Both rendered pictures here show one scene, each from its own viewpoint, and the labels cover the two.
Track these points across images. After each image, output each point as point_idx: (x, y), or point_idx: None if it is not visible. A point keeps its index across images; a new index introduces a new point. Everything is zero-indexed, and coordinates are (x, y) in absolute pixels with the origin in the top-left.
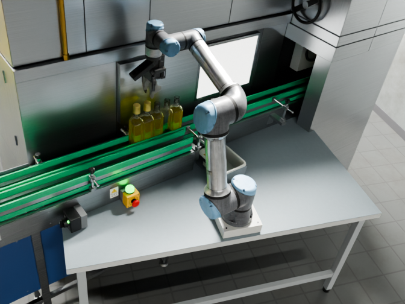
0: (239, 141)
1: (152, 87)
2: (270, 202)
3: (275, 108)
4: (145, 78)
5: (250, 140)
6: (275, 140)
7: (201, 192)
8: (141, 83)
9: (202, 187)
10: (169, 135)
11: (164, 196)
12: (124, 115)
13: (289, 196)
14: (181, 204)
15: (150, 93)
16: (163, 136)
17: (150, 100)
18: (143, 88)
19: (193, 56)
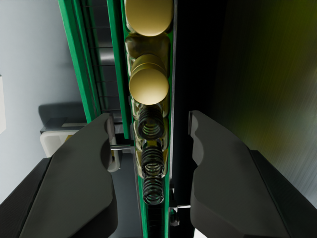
0: (135, 184)
1: (9, 198)
2: (1, 155)
3: None
4: (218, 221)
5: (131, 195)
6: (118, 214)
7: (45, 85)
8: (292, 141)
9: (58, 93)
10: (120, 100)
11: (53, 18)
12: (238, 7)
13: (9, 178)
14: (21, 37)
15: (79, 134)
16: (121, 83)
17: (229, 124)
18: (202, 120)
19: None
